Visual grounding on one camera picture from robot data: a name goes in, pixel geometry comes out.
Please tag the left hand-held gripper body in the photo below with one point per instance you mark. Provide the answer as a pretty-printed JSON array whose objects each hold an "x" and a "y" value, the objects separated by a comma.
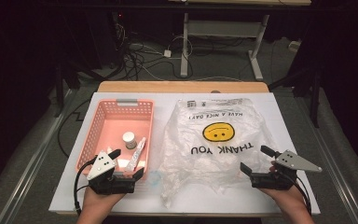
[{"x": 105, "y": 183}]

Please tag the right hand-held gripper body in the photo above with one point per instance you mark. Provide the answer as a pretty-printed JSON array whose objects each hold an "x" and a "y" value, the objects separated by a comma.
[{"x": 273, "y": 182}]

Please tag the clear smiley plastic bag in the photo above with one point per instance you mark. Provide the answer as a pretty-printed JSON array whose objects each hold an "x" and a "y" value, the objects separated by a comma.
[{"x": 217, "y": 168}]

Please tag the pink perforated plastic basket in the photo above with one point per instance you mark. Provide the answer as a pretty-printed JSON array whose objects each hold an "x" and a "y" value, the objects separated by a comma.
[{"x": 112, "y": 124}]

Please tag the person's left hand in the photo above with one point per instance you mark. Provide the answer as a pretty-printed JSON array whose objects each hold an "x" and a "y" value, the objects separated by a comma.
[{"x": 98, "y": 202}]

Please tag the person's right hand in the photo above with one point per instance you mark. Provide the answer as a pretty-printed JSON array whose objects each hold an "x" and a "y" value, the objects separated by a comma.
[{"x": 287, "y": 200}]

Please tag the white paper packet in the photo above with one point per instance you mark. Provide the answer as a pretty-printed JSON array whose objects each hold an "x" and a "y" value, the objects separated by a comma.
[{"x": 123, "y": 163}]

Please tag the white squeeze tube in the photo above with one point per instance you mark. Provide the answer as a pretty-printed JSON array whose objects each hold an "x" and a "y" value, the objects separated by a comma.
[{"x": 136, "y": 154}]

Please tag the small white-lidded jar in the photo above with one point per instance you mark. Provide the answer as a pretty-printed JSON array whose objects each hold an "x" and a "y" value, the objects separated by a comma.
[{"x": 129, "y": 139}]

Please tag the black stand leg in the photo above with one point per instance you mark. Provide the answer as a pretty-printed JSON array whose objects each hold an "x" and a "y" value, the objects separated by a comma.
[
  {"x": 59, "y": 93},
  {"x": 315, "y": 93}
]

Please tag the white power adapter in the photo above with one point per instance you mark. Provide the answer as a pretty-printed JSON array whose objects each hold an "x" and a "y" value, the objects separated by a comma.
[{"x": 167, "y": 53}]

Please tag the black computer case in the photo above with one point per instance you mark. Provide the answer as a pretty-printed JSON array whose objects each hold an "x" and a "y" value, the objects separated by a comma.
[{"x": 105, "y": 37}]

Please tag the white-framed desk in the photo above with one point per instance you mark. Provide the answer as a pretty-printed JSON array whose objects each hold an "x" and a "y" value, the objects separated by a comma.
[{"x": 223, "y": 28}]

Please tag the metal floor rail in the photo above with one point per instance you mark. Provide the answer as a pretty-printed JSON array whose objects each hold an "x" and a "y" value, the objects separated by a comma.
[
  {"x": 34, "y": 165},
  {"x": 335, "y": 165}
]

